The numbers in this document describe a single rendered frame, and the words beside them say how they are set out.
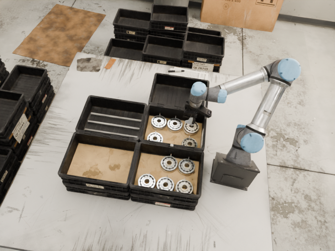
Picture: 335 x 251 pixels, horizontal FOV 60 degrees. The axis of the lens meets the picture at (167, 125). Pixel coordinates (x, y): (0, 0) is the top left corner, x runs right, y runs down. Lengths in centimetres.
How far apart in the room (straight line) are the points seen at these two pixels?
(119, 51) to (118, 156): 174
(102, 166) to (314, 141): 227
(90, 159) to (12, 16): 310
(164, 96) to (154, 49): 115
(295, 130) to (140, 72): 177
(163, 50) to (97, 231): 203
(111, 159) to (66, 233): 49
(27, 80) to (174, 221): 194
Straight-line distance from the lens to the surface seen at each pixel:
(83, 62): 258
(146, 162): 181
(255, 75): 174
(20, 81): 305
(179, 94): 215
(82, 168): 183
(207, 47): 313
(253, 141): 161
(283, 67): 161
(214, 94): 157
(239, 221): 189
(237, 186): 193
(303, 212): 290
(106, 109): 206
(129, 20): 359
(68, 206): 189
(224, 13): 431
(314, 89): 387
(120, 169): 179
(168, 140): 190
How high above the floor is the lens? 242
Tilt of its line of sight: 54 degrees down
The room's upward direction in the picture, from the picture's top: 7 degrees clockwise
